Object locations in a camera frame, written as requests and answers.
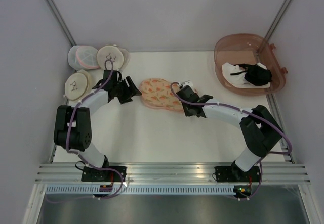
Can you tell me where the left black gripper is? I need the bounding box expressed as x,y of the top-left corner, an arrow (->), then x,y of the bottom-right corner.
113,76 -> 142,105

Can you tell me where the orange floral mesh laundry bag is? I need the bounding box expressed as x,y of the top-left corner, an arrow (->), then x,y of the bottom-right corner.
139,78 -> 183,112

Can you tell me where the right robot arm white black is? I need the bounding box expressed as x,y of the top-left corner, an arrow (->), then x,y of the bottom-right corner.
175,84 -> 283,182

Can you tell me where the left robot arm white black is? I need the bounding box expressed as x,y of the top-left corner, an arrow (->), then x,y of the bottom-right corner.
54,70 -> 142,182

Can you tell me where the beige round laundry bag upper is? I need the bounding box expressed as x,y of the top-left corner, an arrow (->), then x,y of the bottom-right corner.
97,44 -> 130,72

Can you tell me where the beige round laundry bag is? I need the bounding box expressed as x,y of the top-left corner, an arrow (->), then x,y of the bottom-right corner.
97,44 -> 130,72
64,70 -> 94,101

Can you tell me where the beige round laundry bag lower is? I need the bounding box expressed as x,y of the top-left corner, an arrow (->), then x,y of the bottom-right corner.
64,70 -> 94,101

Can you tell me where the white pink mesh laundry bag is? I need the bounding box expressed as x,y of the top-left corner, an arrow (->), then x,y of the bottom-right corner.
67,46 -> 100,70

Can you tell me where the black bra in basket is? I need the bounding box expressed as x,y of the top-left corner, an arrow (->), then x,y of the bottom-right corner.
230,64 -> 272,86

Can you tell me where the white garment in basket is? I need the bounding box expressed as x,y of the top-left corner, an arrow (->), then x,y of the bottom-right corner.
222,63 -> 270,89

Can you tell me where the pink translucent plastic basket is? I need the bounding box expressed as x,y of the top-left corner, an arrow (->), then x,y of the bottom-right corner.
214,33 -> 287,96

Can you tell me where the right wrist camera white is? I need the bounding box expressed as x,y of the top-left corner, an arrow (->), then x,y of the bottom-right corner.
179,80 -> 194,89

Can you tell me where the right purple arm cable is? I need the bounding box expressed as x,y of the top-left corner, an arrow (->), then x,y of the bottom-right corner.
171,81 -> 294,202

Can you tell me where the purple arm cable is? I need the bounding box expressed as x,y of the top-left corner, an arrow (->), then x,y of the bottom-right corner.
171,81 -> 294,202
45,59 -> 127,204

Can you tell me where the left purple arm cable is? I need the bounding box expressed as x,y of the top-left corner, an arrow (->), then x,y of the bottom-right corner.
45,59 -> 127,204

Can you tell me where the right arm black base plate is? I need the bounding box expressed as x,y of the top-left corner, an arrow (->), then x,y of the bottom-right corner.
215,166 -> 261,183

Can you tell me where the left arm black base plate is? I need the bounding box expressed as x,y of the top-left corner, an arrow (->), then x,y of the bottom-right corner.
81,166 -> 127,182

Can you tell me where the left aluminium corner post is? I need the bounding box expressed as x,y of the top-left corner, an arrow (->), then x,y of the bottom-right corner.
45,0 -> 76,46

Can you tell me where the aluminium corner post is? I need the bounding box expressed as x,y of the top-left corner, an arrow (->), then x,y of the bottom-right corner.
45,0 -> 76,46
264,0 -> 293,41

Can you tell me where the aluminium front rail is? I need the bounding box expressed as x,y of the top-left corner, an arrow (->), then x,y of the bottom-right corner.
35,162 -> 310,185

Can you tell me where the white slotted cable duct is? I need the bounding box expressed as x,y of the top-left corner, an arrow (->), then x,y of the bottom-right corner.
46,184 -> 235,195

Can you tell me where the right aluminium corner post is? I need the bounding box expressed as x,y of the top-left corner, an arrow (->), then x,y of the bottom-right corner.
264,0 -> 293,41

